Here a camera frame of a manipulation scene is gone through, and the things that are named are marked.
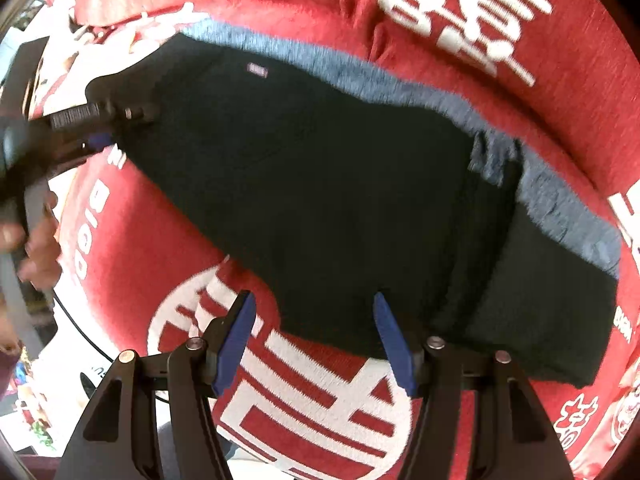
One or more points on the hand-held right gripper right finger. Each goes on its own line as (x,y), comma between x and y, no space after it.
(395,345)

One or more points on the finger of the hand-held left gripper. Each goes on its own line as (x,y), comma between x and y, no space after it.
(100,140)
(120,105)

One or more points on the red printed blanket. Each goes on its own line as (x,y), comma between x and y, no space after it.
(500,110)

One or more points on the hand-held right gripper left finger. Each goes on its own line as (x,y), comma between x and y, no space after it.
(235,340)

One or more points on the person's left hand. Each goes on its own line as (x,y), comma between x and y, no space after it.
(42,255)

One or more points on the black pants with blue trim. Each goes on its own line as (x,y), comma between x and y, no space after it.
(325,185)

